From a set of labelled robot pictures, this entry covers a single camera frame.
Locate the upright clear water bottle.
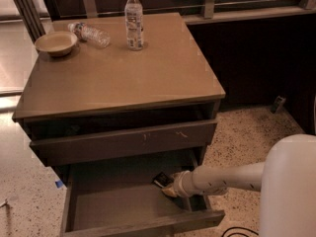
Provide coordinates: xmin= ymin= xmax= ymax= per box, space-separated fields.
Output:
xmin=124 ymin=0 xmax=144 ymax=50

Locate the lying clear water bottle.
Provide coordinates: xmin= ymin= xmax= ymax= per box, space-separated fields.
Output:
xmin=68 ymin=22 xmax=111 ymax=48

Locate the black cable on floor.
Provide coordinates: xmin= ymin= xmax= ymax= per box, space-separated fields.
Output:
xmin=221 ymin=226 xmax=261 ymax=237

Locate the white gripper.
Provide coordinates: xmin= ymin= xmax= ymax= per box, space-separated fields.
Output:
xmin=162 ymin=171 xmax=198 ymax=198

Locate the blue tape piece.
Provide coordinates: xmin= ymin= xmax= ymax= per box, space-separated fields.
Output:
xmin=55 ymin=180 xmax=63 ymax=188

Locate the open middle drawer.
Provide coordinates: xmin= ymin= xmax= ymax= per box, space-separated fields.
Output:
xmin=60 ymin=149 xmax=224 ymax=237

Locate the upper drawer front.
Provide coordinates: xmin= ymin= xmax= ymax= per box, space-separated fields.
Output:
xmin=30 ymin=119 xmax=216 ymax=166

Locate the small dark wall fixture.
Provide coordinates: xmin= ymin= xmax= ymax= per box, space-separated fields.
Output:
xmin=271 ymin=96 xmax=286 ymax=114

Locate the beige paper bowl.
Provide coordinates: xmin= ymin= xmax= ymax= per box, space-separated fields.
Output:
xmin=35 ymin=31 xmax=78 ymax=57

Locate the metal railing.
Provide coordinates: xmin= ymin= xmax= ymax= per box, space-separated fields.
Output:
xmin=6 ymin=0 xmax=316 ymax=42

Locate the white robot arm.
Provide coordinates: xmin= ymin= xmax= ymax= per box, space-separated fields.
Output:
xmin=163 ymin=134 xmax=316 ymax=237

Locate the small metal floor object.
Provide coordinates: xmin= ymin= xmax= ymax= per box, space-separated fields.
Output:
xmin=0 ymin=198 xmax=8 ymax=208

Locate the brown drawer cabinet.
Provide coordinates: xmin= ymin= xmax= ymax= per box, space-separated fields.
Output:
xmin=12 ymin=12 xmax=227 ymax=237

